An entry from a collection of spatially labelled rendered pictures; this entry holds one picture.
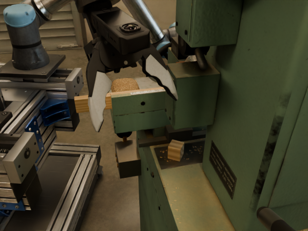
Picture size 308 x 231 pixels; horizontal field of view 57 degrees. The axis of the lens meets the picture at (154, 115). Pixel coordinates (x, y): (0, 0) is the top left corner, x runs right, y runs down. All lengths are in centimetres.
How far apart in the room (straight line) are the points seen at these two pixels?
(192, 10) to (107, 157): 162
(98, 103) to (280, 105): 26
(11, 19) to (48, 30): 264
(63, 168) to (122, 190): 37
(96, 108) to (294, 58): 28
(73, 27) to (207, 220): 342
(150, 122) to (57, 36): 320
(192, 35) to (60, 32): 347
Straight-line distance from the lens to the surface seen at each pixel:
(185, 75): 54
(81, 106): 77
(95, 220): 166
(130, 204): 170
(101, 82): 44
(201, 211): 66
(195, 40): 47
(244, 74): 49
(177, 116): 57
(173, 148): 74
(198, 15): 46
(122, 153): 106
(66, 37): 391
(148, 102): 75
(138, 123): 78
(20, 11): 127
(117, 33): 39
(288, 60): 40
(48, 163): 172
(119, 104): 74
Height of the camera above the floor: 131
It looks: 33 degrees down
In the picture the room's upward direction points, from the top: straight up
